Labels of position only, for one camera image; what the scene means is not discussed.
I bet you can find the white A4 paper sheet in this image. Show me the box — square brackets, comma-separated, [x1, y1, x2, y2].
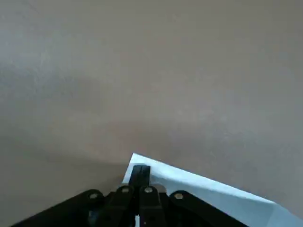
[122, 153, 303, 227]

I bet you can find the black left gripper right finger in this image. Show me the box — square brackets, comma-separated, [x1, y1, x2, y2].
[141, 166, 249, 227]

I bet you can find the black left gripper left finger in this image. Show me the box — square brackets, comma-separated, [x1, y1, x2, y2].
[11, 166, 142, 227]

